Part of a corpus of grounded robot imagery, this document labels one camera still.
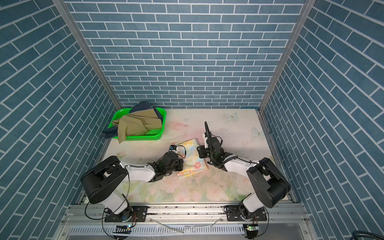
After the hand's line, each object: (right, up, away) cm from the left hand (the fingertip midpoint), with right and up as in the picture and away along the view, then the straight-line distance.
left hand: (185, 162), depth 91 cm
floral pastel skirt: (+5, 0, -2) cm, 5 cm away
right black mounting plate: (+26, -20, -17) cm, 37 cm away
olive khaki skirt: (-31, +25, +1) cm, 39 cm away
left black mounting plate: (-22, -21, -17) cm, 35 cm away
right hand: (+7, +9, -1) cm, 12 cm away
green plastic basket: (-26, +16, +14) cm, 33 cm away
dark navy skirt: (-44, +19, -1) cm, 48 cm away
